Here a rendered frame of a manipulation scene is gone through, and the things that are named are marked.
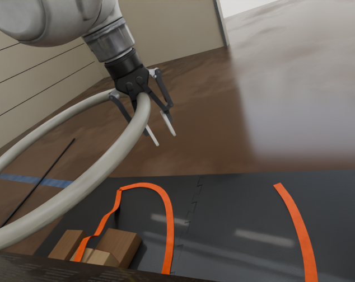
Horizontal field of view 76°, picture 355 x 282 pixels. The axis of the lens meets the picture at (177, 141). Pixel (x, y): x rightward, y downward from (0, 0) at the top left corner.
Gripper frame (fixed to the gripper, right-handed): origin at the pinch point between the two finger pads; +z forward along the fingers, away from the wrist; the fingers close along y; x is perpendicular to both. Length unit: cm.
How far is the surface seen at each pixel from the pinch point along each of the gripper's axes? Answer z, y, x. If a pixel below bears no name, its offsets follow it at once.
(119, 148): -10.4, 8.0, 18.8
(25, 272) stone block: 12.7, 47.0, 6.6
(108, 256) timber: 66, 54, -33
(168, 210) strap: 86, 19, -58
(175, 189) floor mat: 88, 9, -74
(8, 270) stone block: 12, 52, 3
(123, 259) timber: 77, 51, -35
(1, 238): -9.8, 27.7, 23.7
